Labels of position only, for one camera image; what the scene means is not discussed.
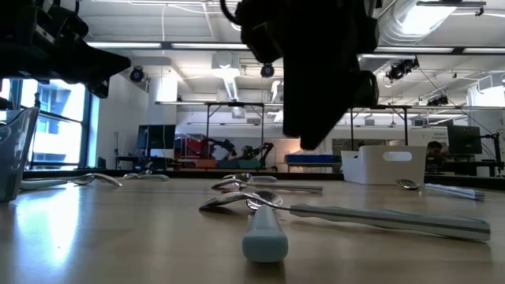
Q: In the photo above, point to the bright window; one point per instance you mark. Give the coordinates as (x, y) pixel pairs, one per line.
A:
(59, 138)

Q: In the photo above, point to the background black robot arm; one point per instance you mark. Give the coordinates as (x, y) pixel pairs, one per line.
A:
(227, 145)
(262, 150)

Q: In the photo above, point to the black ceiling camera rig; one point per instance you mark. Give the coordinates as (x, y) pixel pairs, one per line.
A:
(400, 70)

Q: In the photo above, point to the orange storage bin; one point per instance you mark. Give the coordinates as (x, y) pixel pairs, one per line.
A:
(205, 163)

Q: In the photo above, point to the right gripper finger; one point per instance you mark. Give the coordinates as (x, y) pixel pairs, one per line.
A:
(367, 90)
(315, 102)

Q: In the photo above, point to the black aluminium table frame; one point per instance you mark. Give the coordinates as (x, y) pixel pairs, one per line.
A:
(307, 176)

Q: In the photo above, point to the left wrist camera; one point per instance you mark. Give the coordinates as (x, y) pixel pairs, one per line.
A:
(98, 87)

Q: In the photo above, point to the red cabinet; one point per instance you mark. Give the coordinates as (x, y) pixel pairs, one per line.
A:
(191, 146)

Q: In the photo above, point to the black ceiling camera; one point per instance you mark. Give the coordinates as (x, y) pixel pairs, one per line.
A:
(137, 74)
(267, 71)

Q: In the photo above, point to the teal storage bin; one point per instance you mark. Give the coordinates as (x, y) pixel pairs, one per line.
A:
(248, 164)

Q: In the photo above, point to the black monitor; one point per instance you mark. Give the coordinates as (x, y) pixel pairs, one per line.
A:
(158, 137)

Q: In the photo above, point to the long ceiling light strip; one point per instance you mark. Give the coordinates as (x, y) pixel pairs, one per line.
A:
(126, 45)
(414, 50)

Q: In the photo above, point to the person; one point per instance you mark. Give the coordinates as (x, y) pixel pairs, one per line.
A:
(435, 149)

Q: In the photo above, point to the blue bench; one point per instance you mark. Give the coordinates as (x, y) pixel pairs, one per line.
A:
(311, 158)

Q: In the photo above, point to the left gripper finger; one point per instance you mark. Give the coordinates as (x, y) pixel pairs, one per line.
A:
(102, 63)

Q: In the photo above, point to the black metal stand frame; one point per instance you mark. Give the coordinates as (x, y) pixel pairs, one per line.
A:
(405, 126)
(234, 104)

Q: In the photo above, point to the smoky grey plastic bin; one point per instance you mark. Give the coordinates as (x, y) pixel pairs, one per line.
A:
(16, 158)

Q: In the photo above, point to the black monitor on arm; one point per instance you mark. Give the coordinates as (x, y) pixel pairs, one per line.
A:
(464, 140)

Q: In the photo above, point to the white plastic bin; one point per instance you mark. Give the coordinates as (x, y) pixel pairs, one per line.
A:
(371, 169)

